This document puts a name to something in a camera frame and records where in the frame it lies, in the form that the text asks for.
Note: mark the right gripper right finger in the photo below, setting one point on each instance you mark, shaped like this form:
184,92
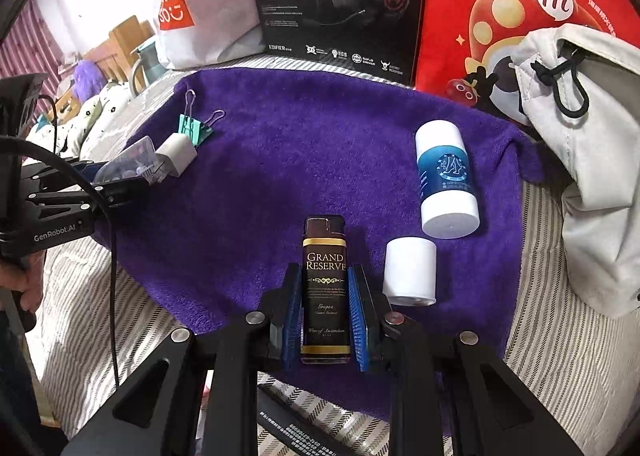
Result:
447,387

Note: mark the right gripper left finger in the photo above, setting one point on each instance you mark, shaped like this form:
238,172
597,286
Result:
198,393

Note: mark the clear hand sanitizer bottle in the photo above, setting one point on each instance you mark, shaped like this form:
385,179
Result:
139,159

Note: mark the white USB charger plug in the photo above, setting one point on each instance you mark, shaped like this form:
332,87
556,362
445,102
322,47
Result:
172,158

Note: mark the small white roll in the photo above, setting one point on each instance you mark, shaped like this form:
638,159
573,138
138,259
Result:
410,272

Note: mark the teal binder clip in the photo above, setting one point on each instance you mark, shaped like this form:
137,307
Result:
198,131

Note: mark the dark Grand Reserve lighter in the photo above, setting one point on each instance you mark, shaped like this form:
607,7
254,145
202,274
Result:
326,329

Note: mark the white blue cylindrical bottle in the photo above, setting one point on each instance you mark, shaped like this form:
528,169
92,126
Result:
448,205

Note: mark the black rectangular stick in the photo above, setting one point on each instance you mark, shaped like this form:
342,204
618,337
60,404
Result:
293,430

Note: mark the person's left hand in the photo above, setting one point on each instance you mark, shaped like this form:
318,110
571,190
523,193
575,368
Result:
28,281

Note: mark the purple plush toy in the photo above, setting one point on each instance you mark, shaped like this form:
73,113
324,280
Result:
89,80

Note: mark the wooden headboard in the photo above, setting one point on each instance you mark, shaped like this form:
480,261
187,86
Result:
115,56

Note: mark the teal kettle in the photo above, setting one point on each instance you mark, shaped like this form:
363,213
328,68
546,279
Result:
147,61

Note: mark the purple towel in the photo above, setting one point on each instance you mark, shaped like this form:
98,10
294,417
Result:
208,244

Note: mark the white Miniso plastic bag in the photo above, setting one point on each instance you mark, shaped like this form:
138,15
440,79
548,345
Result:
197,33

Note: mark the grey Nike waist bag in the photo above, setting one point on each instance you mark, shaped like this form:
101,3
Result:
580,91

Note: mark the red paper shopping bag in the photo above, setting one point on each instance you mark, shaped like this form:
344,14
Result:
466,45

